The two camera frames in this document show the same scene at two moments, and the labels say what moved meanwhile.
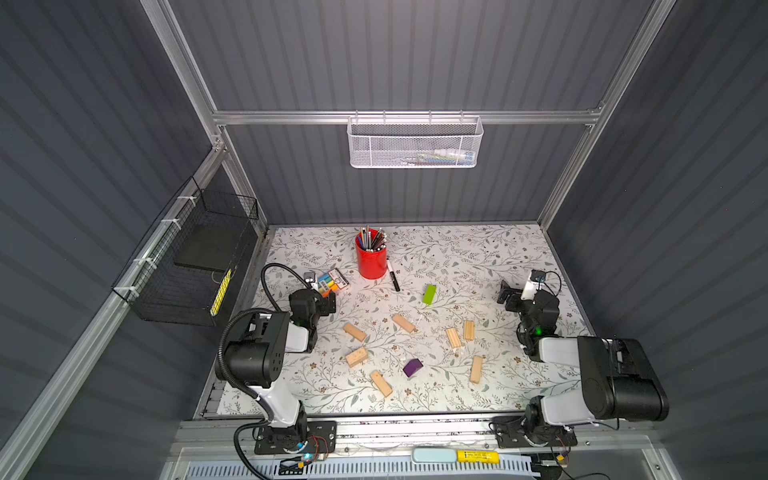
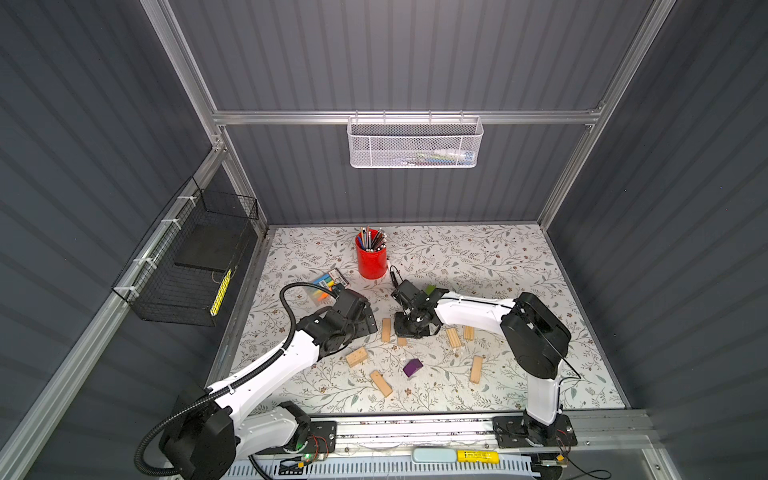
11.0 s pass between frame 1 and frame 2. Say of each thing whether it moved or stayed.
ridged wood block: stayed
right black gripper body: moved
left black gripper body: moved
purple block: stayed
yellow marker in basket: stayed
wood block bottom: stayed
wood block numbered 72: moved
